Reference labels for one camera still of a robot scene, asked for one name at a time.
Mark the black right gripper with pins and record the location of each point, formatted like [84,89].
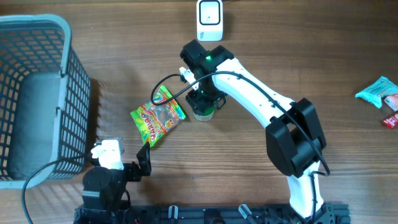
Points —
[199,103]

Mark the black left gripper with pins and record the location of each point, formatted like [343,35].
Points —
[135,175]

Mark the green lid jar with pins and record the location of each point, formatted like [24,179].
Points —
[206,115]

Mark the green gummy worms bag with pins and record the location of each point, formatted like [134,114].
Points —
[153,121]

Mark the light blue tissue pack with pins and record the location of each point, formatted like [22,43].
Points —
[380,89]

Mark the red white small carton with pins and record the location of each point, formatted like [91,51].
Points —
[392,101]

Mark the red snack packet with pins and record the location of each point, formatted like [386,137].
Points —
[392,121]

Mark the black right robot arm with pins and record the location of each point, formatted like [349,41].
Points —
[294,135]

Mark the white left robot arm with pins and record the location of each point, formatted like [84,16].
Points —
[105,197]

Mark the white barcode scanner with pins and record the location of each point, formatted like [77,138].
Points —
[209,20]

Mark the grey plastic shopping basket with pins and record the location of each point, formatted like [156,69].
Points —
[45,102]

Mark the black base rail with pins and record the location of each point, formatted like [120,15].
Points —
[278,213]

